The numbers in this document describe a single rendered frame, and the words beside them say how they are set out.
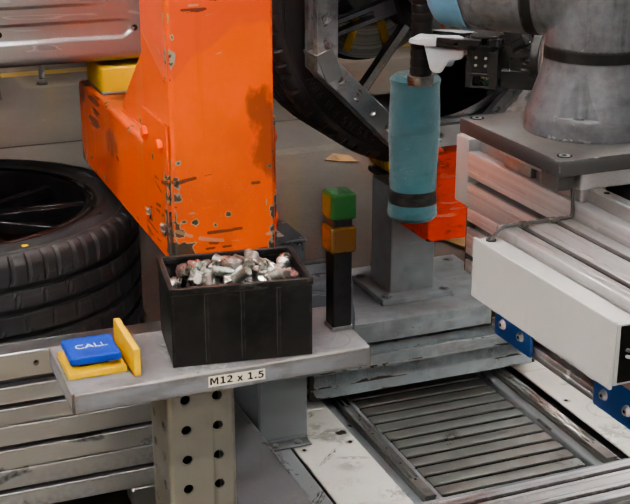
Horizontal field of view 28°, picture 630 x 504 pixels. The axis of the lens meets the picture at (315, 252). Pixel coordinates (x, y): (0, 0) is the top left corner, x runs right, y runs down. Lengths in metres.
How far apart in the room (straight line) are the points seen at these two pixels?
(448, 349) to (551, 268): 1.23
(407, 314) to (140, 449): 0.68
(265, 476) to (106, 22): 0.86
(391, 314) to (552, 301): 1.25
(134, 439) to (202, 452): 0.29
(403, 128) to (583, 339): 1.01
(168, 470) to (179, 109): 0.52
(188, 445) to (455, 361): 0.88
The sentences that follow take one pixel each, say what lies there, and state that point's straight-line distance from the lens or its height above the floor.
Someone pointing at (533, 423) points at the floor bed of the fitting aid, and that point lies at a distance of 2.49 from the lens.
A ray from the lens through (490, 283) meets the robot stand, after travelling 1.37.
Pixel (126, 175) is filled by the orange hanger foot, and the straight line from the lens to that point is 2.15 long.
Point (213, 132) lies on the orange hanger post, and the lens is 1.85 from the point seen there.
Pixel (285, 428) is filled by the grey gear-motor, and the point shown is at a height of 0.11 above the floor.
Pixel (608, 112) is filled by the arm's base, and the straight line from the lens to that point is 1.44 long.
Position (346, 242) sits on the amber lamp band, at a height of 0.59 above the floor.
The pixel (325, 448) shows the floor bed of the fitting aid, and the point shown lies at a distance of 2.30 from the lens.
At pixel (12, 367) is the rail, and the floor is 0.37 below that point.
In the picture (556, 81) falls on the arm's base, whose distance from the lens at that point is 1.46.
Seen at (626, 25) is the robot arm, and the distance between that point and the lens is 1.44.
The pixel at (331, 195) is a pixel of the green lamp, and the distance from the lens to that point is 1.77.
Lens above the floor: 1.17
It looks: 19 degrees down
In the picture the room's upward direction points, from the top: straight up
